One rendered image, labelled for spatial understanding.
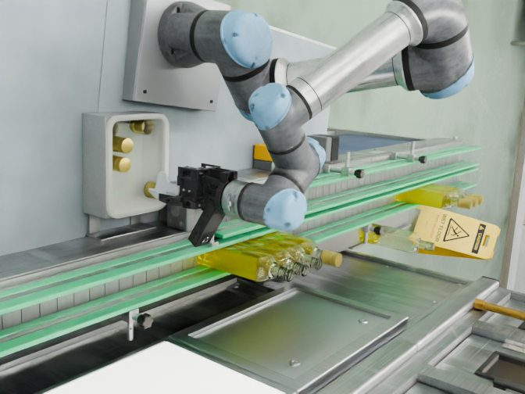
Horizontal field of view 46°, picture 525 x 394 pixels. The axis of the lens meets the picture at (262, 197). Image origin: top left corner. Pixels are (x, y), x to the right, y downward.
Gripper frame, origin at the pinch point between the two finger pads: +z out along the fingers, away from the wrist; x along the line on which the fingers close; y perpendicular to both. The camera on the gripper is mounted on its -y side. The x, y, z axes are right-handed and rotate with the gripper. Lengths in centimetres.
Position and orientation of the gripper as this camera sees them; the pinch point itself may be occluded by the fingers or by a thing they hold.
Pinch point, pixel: (160, 192)
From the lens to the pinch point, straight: 134.0
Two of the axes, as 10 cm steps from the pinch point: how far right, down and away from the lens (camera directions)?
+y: 0.4, -9.8, -2.1
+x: -6.1, 1.4, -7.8
